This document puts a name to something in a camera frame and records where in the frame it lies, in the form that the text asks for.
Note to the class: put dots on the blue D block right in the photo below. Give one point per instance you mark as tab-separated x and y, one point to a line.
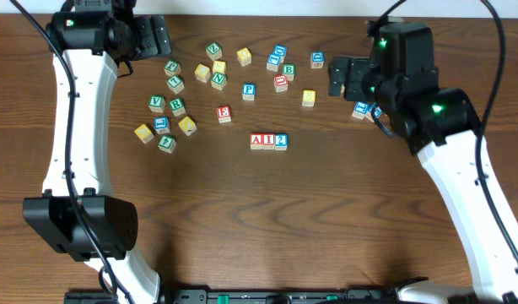
317	60

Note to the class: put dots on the yellow S block centre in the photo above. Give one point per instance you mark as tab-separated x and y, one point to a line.
308	98

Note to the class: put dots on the blue P letter block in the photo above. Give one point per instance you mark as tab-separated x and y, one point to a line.
248	91

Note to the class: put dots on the green R letter block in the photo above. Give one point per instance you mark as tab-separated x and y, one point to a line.
177	107

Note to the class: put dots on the green B letter block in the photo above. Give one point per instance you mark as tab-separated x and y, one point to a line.
289	71

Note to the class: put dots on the yellow S block near N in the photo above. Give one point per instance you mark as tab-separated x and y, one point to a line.
219	67

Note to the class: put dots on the green N letter block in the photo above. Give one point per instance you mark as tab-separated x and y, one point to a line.
218	81

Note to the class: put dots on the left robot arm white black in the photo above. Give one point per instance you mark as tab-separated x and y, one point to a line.
76	213

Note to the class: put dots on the yellow block far left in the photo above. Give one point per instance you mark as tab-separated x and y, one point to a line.
144	133

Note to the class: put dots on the red E letter block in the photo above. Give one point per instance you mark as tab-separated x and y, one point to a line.
224	114

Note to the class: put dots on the blue L block left cluster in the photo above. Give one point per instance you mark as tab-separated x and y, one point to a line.
162	125

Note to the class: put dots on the blue 2 number block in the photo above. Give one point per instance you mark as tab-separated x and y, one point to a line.
281	141

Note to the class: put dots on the yellow block beside S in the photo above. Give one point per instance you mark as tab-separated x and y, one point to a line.
202	73

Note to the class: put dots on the green Z letter block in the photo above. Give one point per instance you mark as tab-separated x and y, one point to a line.
214	51

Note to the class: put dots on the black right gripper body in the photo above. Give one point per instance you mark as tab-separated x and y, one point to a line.
359	86

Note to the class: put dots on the green V letter block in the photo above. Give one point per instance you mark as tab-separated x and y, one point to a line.
157	103

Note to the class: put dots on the yellow block top centre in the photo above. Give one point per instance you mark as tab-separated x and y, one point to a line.
244	56

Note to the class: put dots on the blue L block centre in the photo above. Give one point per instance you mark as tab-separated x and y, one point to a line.
273	62

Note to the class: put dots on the blue D block upper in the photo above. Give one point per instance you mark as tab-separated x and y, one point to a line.
280	51

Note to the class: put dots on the blue G letter block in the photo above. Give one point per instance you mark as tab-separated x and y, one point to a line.
373	111

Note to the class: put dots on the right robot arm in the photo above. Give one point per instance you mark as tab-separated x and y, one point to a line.
443	130

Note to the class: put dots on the green 4 number block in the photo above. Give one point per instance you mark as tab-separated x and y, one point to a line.
167	144

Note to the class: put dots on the blue d block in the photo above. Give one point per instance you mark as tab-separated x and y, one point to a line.
317	60
280	51

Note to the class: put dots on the yellow K letter block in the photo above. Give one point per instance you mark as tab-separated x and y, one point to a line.
187	126

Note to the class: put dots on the green J block left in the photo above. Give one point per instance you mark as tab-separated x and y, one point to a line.
172	68

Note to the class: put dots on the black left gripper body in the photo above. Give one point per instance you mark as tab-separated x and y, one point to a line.
146	44

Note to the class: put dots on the red U block centre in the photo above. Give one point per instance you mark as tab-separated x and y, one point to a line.
281	83

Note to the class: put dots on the red A letter block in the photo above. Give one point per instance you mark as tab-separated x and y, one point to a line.
256	141

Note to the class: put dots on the blue I letter block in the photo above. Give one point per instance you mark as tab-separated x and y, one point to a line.
360	110

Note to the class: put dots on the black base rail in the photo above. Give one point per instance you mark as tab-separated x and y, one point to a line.
355	295

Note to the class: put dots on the red I letter block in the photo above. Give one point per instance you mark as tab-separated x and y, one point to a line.
268	141

